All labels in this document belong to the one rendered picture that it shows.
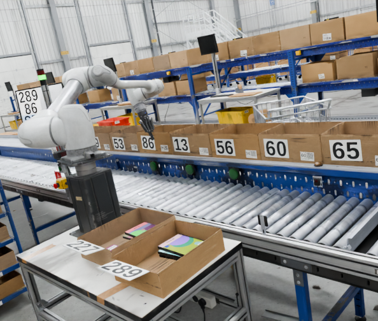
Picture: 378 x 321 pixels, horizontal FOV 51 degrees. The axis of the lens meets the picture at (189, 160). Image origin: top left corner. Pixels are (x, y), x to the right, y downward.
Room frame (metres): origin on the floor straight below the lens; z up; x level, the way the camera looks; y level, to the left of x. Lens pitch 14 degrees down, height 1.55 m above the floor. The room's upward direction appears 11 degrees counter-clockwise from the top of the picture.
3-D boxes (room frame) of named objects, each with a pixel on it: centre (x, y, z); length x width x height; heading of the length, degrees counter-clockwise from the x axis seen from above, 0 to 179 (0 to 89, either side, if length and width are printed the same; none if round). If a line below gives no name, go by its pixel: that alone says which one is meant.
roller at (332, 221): (1.66, -0.60, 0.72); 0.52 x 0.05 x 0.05; 133
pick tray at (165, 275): (1.49, 0.15, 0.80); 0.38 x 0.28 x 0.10; 136
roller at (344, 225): (1.61, -0.64, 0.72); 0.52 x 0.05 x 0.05; 133
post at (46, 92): (2.86, 0.90, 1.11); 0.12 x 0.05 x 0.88; 43
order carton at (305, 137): (2.25, -0.67, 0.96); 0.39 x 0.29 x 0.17; 43
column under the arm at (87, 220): (2.02, 0.53, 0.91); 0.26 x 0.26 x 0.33; 45
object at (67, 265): (1.72, 0.40, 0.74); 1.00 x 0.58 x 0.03; 45
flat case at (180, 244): (1.56, 0.09, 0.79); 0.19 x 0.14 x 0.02; 43
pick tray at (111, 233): (1.74, 0.35, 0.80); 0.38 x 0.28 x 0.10; 133
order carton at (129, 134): (3.39, 0.40, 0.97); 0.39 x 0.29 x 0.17; 43
